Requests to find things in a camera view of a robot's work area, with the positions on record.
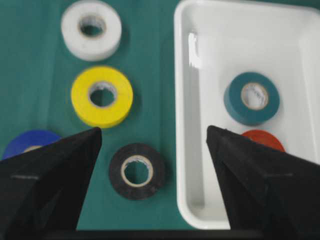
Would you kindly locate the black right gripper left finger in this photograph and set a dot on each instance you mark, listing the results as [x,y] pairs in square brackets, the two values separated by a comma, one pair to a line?
[44,189]

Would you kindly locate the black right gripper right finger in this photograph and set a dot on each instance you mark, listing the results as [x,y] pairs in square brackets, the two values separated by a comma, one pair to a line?
[263,188]

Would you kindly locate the orange tape roll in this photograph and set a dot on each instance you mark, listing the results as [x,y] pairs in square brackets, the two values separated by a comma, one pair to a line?
[265,138]

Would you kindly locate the teal green tape roll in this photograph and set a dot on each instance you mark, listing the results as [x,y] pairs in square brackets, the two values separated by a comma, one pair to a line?
[251,98]

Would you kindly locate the blue tape roll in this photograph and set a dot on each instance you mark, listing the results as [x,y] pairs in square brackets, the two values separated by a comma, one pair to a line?
[29,140]

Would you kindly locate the yellow tape roll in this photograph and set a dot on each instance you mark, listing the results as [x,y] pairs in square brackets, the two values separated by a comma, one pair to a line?
[100,78]

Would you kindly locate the black tape roll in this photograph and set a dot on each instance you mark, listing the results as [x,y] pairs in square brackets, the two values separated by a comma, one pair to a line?
[137,152]

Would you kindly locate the white plastic tray case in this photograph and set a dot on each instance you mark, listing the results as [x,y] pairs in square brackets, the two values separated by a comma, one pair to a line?
[216,40]

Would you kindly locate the white tape roll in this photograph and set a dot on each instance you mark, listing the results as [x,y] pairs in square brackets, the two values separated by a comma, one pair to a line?
[92,13]

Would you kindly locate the green table cloth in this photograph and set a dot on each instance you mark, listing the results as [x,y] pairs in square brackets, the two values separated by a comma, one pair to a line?
[36,75]

